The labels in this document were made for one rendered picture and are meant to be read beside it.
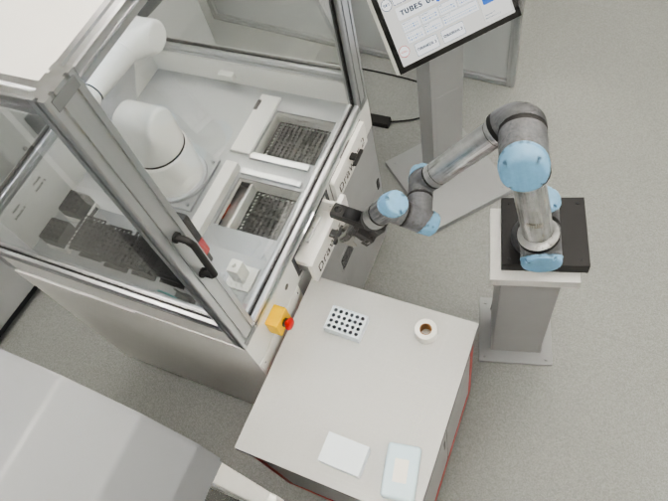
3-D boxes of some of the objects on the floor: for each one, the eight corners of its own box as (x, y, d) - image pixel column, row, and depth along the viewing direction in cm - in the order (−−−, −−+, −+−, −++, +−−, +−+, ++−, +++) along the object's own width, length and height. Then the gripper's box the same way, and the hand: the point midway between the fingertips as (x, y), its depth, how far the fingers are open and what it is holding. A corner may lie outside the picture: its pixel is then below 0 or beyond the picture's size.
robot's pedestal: (549, 301, 272) (579, 206, 207) (552, 366, 258) (584, 285, 193) (479, 298, 278) (487, 205, 214) (478, 361, 264) (486, 282, 199)
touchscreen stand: (513, 191, 303) (537, 25, 216) (434, 233, 299) (426, 81, 212) (458, 127, 329) (460, -45, 242) (385, 165, 325) (360, 4, 238)
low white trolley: (473, 394, 258) (479, 323, 193) (426, 546, 232) (416, 523, 167) (346, 352, 276) (312, 274, 212) (290, 488, 251) (233, 447, 186)
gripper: (380, 242, 181) (351, 259, 200) (393, 212, 186) (363, 232, 205) (356, 228, 179) (328, 247, 198) (369, 197, 184) (341, 219, 203)
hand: (340, 234), depth 200 cm, fingers closed on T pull, 3 cm apart
